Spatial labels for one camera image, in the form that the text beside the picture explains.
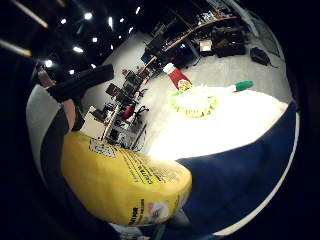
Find yellow plastic bottle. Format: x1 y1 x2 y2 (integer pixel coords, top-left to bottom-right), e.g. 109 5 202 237
60 130 193 227

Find group of round ceiling lights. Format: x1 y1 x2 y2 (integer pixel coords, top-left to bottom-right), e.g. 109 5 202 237
43 4 143 76

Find desk row with equipment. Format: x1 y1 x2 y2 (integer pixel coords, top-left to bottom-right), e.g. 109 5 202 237
89 54 159 151

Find the person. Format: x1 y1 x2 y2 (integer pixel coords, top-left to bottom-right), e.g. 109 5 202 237
25 63 88 201

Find office chair with red back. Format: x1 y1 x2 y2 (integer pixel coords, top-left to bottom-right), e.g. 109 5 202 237
119 102 150 124

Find long ceiling light strip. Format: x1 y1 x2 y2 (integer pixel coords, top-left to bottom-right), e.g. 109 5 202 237
0 38 33 58
9 0 50 30

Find red bottle with white cap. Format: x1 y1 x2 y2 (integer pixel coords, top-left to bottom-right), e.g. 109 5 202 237
162 62 193 91

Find long wooden desk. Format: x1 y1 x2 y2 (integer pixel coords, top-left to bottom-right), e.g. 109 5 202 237
162 14 240 53

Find white box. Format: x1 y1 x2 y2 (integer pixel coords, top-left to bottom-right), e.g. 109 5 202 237
198 39 215 57

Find black equipment cases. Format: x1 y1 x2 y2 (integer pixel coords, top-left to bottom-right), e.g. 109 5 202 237
211 26 247 59

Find white bottle with green cap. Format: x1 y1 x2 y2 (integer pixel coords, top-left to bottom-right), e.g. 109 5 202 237
199 79 255 97

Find dark blue mat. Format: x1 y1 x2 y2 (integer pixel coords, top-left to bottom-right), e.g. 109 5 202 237
175 100 300 236

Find black bag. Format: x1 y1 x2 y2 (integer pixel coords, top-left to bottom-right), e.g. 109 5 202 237
249 46 272 67

